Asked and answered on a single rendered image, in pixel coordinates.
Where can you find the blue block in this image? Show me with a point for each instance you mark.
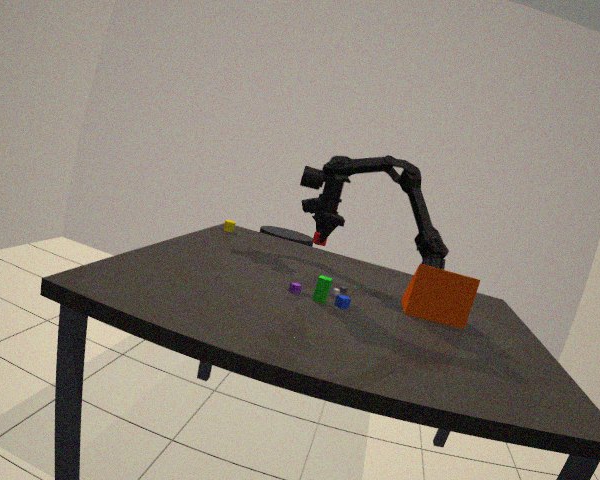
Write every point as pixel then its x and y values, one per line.
pixel 342 301

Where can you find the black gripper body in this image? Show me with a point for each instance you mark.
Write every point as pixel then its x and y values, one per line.
pixel 330 214

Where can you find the purple block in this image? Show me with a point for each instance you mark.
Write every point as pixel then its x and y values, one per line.
pixel 295 288

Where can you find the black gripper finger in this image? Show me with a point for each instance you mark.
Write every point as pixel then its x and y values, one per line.
pixel 318 225
pixel 326 230

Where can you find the green block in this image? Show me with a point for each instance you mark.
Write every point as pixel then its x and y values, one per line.
pixel 320 296
pixel 324 284

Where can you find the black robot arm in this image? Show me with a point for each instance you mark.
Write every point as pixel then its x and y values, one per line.
pixel 428 241

